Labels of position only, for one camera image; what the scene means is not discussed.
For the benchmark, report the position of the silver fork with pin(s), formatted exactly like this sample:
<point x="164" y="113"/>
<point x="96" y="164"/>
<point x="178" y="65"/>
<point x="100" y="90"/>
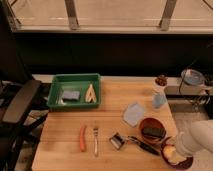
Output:
<point x="95" y="132"/>

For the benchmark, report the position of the blue plastic cup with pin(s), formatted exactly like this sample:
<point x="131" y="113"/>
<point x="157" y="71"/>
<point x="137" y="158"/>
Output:
<point x="158" y="100"/>

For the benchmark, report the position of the green plastic tray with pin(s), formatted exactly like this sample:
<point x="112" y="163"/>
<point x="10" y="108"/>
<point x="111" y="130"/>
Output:
<point x="73" y="82"/>

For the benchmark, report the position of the black office chair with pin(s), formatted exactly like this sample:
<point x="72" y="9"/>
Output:
<point x="14" y="131"/>

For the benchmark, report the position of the blue sponge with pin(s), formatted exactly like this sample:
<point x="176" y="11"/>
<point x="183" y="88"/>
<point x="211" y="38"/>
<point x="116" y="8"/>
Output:
<point x="70" y="95"/>

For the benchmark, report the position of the orange carrot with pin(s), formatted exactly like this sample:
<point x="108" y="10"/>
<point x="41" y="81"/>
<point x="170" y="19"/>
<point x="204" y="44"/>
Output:
<point x="82" y="144"/>

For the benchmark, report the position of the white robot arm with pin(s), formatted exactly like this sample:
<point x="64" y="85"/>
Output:
<point x="198" y="136"/>

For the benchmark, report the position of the light blue cloth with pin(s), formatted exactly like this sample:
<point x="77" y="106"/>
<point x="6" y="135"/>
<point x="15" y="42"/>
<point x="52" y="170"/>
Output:
<point x="133" y="114"/>

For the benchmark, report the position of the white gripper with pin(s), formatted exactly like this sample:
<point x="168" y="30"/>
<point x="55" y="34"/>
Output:
<point x="182" y="145"/>

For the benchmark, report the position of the orange bowl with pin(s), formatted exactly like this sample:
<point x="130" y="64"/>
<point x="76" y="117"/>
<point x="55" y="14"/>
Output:
<point x="151" y="123"/>

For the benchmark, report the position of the black block in bowl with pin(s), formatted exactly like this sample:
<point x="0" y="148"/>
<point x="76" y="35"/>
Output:
<point x="154" y="132"/>

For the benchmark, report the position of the yellow red apple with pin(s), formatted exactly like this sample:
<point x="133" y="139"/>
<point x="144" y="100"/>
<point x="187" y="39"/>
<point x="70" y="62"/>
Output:
<point x="169" y="154"/>

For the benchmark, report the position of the dark purple bowl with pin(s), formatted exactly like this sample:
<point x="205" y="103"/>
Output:
<point x="183" y="165"/>

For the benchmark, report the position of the beige wooden tongs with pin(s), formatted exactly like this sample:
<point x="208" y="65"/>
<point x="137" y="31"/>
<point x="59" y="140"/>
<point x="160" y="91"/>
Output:
<point x="90" y="94"/>

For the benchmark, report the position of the metal peeler with black handle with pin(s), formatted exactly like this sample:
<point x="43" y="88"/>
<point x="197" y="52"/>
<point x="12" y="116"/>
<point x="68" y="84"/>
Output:
<point x="118" y="141"/>

